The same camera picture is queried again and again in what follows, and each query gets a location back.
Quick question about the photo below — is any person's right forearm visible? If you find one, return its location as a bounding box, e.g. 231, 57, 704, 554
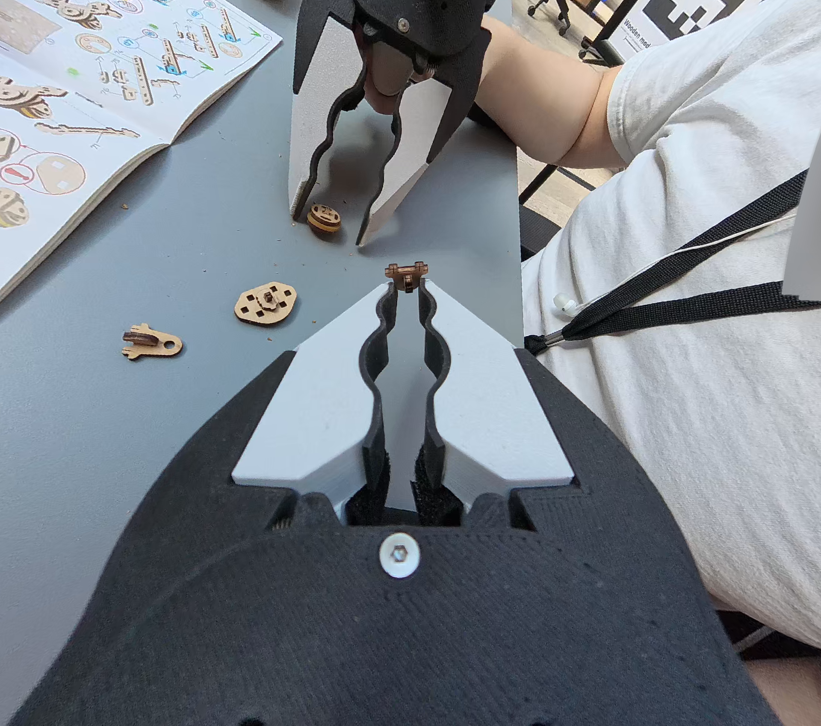
468, 13, 632, 170

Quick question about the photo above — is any grey desk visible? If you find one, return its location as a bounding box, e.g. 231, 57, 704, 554
0, 0, 523, 723

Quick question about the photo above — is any black lanyard strap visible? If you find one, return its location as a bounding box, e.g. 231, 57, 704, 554
525, 168, 821, 355

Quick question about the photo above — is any person's right hand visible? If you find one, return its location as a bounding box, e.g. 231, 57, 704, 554
364, 43, 416, 115

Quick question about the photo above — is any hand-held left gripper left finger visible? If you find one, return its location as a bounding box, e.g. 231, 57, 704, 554
231, 282, 393, 527

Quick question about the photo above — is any person's leg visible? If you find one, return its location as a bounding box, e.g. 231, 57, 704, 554
747, 661, 821, 726

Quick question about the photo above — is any person in white shirt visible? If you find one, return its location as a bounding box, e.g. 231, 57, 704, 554
521, 0, 821, 653

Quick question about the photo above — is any black desk leg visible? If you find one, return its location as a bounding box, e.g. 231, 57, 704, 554
518, 162, 559, 207

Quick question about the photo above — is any oval wooden plate part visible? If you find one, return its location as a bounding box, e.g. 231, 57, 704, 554
233, 281, 300, 327

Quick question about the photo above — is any open instruction booklet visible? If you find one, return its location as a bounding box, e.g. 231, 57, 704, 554
0, 0, 283, 304

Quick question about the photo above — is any small wooden hook part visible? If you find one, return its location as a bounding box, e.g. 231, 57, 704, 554
385, 262, 428, 292
121, 323, 183, 361

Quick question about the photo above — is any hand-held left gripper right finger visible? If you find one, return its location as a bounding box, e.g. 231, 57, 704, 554
412, 279, 576, 527

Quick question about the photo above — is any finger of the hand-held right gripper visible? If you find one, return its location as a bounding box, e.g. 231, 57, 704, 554
286, 14, 369, 223
354, 77, 455, 247

